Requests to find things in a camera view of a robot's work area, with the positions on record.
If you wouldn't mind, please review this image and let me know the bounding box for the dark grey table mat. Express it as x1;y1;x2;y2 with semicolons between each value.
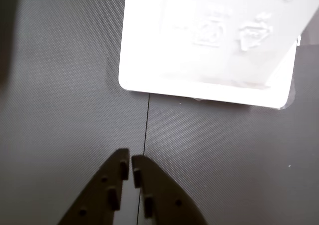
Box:
0;0;319;225

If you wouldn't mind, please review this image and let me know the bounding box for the white plastic blister package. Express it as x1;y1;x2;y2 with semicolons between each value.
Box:
118;0;319;110

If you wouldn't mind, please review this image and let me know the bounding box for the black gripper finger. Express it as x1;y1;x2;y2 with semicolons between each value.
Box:
57;148;130;225
131;154;208;225

